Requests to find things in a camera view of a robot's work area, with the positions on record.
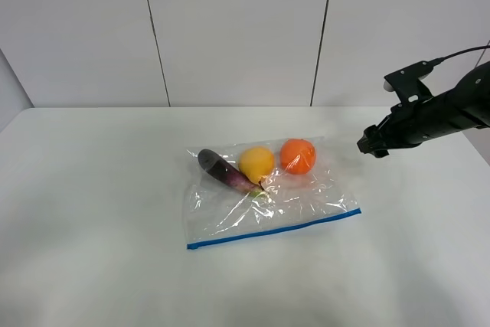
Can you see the orange fruit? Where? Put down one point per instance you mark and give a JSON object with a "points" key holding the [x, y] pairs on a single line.
{"points": [[297, 156]]}

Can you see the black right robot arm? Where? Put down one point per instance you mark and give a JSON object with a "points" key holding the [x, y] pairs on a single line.
{"points": [[421, 116]]}

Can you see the yellow fruit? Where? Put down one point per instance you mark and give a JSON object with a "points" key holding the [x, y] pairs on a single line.
{"points": [[256, 163]]}

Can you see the purple eggplant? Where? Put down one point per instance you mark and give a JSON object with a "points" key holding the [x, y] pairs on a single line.
{"points": [[221, 170]]}

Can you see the clear bag with blue zipper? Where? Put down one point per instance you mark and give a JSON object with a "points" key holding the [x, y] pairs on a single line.
{"points": [[215, 214]]}

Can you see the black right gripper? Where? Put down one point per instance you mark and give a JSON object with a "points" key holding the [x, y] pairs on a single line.
{"points": [[379, 140]]}

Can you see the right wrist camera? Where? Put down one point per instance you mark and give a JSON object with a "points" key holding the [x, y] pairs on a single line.
{"points": [[407, 83]]}

